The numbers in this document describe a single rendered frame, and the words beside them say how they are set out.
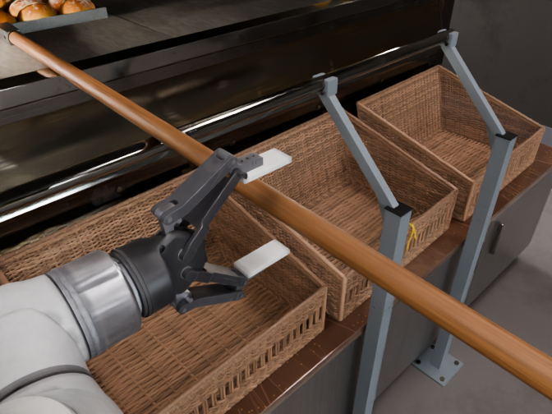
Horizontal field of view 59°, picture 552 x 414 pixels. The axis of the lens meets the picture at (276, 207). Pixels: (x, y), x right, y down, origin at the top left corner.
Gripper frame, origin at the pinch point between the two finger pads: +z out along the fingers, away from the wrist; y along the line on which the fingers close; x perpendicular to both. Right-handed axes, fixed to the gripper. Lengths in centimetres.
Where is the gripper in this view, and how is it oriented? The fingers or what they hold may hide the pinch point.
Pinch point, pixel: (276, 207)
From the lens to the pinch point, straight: 59.2
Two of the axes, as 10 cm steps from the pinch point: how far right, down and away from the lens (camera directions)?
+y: 0.0, 8.2, 5.8
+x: 6.7, 4.3, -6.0
